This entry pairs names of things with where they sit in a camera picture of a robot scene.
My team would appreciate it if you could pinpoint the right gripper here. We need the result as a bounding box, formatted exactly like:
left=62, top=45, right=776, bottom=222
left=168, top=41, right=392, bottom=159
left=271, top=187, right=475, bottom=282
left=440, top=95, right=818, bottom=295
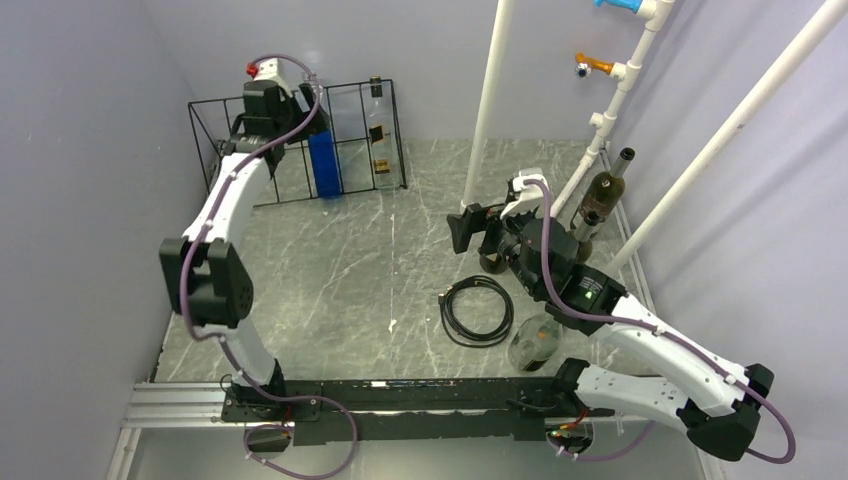
left=448, top=196, right=544, bottom=297

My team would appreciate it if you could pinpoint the coiled black cable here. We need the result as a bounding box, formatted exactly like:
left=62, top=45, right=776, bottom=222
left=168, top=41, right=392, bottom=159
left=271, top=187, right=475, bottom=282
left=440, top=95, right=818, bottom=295
left=438, top=275, right=515, bottom=349

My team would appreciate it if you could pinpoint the brown-green wine bottle by wall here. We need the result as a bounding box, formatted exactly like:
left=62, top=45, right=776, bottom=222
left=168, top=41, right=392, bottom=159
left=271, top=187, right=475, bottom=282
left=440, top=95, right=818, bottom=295
left=569, top=147, right=636, bottom=229

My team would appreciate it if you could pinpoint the clear square liquor bottle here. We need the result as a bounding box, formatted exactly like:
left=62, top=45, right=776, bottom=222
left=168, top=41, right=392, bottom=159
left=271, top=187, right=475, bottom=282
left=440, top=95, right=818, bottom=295
left=366, top=75, right=402, bottom=190

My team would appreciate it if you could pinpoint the blue plastic peg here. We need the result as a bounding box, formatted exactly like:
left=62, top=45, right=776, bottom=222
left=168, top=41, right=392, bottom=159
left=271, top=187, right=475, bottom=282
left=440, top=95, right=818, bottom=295
left=593, top=0, right=642, bottom=14

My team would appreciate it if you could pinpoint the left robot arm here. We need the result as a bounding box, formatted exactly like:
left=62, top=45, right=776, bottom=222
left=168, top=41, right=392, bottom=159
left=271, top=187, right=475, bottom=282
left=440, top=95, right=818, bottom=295
left=159, top=79, right=327, bottom=421

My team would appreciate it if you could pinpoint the aluminium rail frame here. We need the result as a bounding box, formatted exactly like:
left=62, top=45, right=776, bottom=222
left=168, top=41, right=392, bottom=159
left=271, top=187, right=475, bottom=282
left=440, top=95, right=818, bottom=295
left=105, top=380, right=727, bottom=480

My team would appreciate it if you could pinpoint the white PVC pipe frame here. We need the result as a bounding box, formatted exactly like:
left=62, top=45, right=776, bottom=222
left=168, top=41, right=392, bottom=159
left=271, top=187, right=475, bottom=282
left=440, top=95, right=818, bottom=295
left=461, top=1, right=847, bottom=273

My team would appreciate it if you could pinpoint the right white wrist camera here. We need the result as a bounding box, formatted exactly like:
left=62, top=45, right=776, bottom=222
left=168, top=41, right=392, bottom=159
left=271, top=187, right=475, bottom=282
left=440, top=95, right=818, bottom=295
left=500, top=167, right=548, bottom=220

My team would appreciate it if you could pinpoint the olive green wine bottle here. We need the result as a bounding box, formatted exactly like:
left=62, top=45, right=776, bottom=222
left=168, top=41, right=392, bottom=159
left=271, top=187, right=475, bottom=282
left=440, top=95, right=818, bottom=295
left=573, top=211, right=600, bottom=263

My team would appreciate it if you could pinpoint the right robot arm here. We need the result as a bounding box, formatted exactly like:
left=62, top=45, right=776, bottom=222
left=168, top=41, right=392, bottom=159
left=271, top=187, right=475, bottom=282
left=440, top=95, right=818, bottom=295
left=446, top=199, right=776, bottom=461

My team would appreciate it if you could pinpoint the black wire wine rack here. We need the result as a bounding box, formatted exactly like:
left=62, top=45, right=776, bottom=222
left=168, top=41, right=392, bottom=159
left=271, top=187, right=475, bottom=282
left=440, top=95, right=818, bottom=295
left=187, top=76, right=409, bottom=207

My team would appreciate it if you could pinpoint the orange plastic peg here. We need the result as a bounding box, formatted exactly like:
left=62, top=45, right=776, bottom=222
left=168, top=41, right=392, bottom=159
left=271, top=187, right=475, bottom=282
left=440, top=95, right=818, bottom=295
left=575, top=52, right=614, bottom=78

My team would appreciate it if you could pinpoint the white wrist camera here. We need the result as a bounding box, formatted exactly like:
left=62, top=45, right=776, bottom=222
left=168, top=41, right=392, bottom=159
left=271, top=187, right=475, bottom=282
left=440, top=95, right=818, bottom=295
left=500, top=167, right=548, bottom=220
left=246, top=57, right=292, bottom=95

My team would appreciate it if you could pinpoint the blue rectangular glass bottle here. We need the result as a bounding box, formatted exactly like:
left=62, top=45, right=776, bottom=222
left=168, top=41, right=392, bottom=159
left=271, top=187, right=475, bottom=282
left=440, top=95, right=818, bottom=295
left=300, top=73, right=342, bottom=198

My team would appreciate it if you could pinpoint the clear round glass bottle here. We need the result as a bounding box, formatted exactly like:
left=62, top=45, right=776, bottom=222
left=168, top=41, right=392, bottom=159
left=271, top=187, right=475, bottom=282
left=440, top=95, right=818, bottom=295
left=507, top=313, right=563, bottom=372

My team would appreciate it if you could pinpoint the dark green wine bottle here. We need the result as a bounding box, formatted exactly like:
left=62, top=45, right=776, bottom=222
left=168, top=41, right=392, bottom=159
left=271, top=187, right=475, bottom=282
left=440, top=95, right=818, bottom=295
left=478, top=238, right=508, bottom=275

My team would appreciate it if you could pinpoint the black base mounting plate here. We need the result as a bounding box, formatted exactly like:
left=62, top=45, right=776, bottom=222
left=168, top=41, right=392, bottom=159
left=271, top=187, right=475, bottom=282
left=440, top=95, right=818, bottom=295
left=221, top=377, right=589, bottom=446

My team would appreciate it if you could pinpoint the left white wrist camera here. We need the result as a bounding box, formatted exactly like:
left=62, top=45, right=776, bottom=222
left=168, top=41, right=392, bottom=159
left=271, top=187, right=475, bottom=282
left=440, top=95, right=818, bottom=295
left=246, top=57, right=292, bottom=95

